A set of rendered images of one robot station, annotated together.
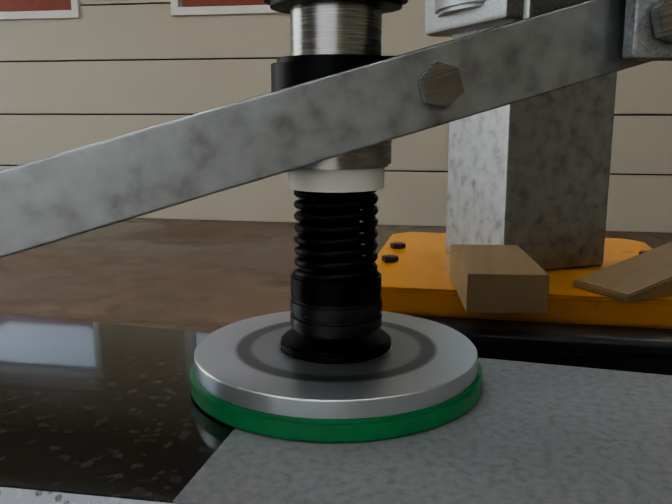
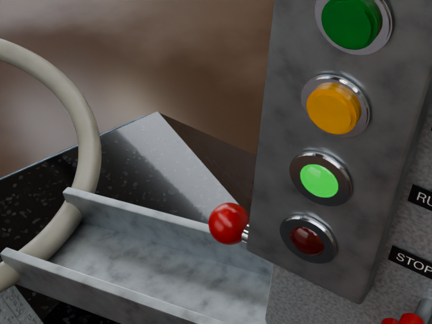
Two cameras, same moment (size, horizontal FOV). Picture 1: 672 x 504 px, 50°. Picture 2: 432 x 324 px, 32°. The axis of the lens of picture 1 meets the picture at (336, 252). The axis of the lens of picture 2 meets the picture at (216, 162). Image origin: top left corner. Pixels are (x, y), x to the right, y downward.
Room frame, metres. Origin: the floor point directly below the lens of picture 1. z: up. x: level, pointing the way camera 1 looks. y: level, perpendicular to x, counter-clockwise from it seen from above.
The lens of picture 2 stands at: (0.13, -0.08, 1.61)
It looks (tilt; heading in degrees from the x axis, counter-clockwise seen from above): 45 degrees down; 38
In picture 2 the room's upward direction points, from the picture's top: 3 degrees clockwise
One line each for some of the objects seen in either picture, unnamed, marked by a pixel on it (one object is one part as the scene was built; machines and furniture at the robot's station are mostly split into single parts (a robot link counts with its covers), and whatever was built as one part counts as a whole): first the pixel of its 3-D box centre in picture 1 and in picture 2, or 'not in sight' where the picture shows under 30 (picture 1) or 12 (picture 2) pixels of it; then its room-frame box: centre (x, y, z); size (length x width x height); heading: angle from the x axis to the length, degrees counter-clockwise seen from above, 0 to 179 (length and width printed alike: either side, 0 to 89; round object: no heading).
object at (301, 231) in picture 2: not in sight; (308, 238); (0.39, 0.05, 1.27); 0.02 x 0.01 x 0.02; 100
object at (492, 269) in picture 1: (494, 275); not in sight; (0.96, -0.22, 0.81); 0.20 x 0.10 x 0.05; 177
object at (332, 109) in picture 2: not in sight; (333, 108); (0.38, 0.05, 1.37); 0.03 x 0.01 x 0.03; 100
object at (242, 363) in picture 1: (336, 353); not in sight; (0.52, 0.00, 0.84); 0.21 x 0.21 x 0.01
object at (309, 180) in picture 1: (335, 163); not in sight; (0.52, 0.00, 0.99); 0.07 x 0.07 x 0.04
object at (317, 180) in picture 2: not in sight; (321, 178); (0.39, 0.05, 1.32); 0.02 x 0.01 x 0.02; 100
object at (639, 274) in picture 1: (651, 269); not in sight; (1.00, -0.45, 0.80); 0.20 x 0.10 x 0.05; 116
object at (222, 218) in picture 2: not in sight; (254, 236); (0.43, 0.11, 1.17); 0.08 x 0.03 x 0.03; 100
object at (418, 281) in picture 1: (520, 267); not in sight; (1.20, -0.31, 0.76); 0.49 x 0.49 x 0.05; 79
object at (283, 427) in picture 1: (336, 358); not in sight; (0.52, 0.00, 0.84); 0.22 x 0.22 x 0.04
